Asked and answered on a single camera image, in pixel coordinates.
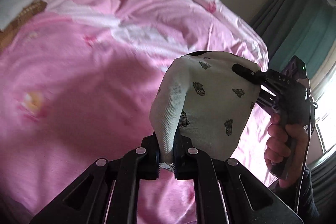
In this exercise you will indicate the white patterned small shirt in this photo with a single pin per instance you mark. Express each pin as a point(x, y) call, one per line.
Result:
point(203, 98)

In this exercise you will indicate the person's right hand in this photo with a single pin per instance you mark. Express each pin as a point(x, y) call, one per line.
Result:
point(276, 149)

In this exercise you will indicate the light blue folded cloth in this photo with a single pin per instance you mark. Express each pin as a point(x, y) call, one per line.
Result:
point(10, 9)

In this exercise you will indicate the brown patterned folded garment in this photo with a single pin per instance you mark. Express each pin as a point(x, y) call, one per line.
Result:
point(23, 17)

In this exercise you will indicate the teal curtain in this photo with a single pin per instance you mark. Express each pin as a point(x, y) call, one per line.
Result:
point(306, 29)

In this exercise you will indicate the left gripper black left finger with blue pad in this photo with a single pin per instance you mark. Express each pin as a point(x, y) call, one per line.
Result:
point(107, 191)

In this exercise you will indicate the dark sleeve forearm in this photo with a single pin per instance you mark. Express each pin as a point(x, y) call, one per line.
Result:
point(307, 209)

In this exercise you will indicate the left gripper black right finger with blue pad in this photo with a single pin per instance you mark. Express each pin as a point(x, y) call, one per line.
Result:
point(225, 191)

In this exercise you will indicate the pink quilt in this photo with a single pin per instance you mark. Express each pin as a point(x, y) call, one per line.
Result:
point(78, 81)

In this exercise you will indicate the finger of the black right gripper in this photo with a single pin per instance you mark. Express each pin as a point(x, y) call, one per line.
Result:
point(247, 74)

